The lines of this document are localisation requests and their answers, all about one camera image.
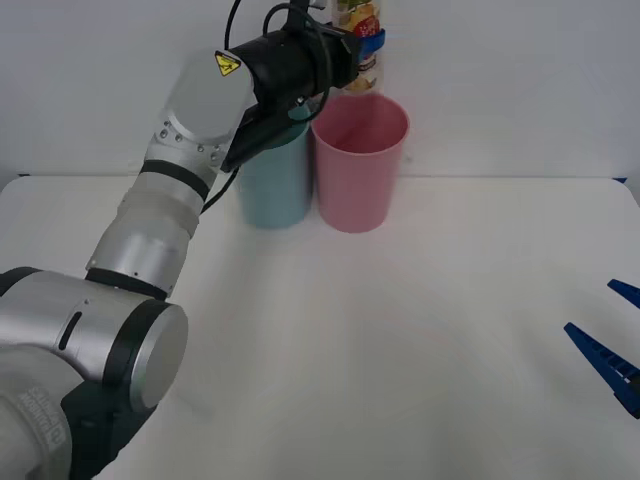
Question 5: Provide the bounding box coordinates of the pale blue plastic bin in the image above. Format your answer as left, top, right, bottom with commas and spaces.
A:
237, 97, 322, 231

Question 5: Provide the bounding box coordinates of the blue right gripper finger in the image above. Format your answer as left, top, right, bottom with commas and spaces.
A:
607, 278, 640, 309
563, 322, 640, 420

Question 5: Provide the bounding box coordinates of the pink plastic bin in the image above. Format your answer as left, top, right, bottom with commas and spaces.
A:
310, 93, 412, 234

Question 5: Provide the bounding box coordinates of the clear bottle with red cap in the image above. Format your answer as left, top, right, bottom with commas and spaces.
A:
331, 0, 388, 96

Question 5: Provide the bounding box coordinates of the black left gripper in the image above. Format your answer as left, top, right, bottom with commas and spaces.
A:
325, 25, 388, 92

